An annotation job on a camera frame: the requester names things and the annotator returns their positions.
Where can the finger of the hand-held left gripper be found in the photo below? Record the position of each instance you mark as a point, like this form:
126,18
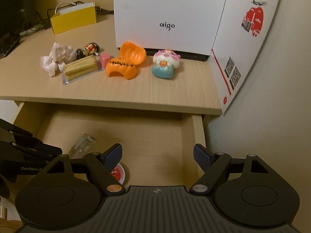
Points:
51,151
21,132

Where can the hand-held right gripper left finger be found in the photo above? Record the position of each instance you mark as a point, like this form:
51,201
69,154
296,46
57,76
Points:
114,154

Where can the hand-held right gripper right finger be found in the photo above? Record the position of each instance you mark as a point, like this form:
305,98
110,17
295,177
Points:
203,157

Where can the clear plastic box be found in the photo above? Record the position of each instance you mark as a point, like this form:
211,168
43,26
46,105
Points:
81,145

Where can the white-fronted wooden drawer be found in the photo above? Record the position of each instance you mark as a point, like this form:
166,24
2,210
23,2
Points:
150,138

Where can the white wrapper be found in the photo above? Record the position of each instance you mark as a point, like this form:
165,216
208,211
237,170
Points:
54,58

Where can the wafer roll pack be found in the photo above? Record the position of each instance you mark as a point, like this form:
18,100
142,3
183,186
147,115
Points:
80,68

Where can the small pink cup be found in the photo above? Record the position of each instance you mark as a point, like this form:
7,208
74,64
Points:
105,59

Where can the pastel mushroom toy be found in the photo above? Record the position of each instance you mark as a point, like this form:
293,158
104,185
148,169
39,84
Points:
165,65

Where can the orange plush toy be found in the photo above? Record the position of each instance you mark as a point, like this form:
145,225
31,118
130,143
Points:
126,53

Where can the black-haired doll figurine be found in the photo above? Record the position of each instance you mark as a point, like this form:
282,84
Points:
90,48

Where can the black keyboard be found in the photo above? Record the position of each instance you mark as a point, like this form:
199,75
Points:
7,45

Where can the white power strip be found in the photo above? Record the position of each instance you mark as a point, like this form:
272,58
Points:
31,29

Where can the white red-printed cardboard envelope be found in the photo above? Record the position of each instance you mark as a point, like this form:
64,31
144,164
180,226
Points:
243,60

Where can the yellow cardboard box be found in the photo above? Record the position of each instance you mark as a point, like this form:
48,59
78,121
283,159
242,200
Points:
73,20

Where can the black monitor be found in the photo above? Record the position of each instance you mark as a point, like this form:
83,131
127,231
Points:
12,4

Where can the white computer case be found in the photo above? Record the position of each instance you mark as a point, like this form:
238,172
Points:
170,4

